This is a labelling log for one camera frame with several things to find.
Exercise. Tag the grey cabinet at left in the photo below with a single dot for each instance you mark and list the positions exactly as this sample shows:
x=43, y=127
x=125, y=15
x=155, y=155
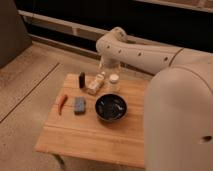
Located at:
x=14, y=38

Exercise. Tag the white shelf rail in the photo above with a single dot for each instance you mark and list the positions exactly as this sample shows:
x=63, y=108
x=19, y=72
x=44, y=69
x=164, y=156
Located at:
x=62, y=26

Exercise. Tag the clear cup with white lid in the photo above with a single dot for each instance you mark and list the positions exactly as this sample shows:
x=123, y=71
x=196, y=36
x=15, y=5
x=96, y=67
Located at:
x=114, y=83

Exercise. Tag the small black bottle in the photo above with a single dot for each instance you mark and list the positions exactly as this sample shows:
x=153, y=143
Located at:
x=81, y=80

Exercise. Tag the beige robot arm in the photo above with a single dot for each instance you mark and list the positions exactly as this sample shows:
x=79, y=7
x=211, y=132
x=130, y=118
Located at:
x=178, y=103

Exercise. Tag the cream plastic bottle lying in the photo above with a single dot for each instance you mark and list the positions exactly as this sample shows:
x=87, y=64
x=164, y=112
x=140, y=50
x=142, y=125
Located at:
x=96, y=84

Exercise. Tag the grey blue eraser block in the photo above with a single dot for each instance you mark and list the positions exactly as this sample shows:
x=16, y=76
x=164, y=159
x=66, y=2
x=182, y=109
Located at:
x=80, y=105

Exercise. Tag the dark ceramic bowl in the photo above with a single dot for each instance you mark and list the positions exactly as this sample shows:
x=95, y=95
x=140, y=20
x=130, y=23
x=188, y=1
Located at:
x=110, y=107

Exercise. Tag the orange carrot toy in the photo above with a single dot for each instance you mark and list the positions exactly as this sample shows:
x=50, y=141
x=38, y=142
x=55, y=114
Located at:
x=63, y=99

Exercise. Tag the wooden table board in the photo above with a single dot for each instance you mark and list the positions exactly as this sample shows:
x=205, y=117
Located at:
x=86, y=136

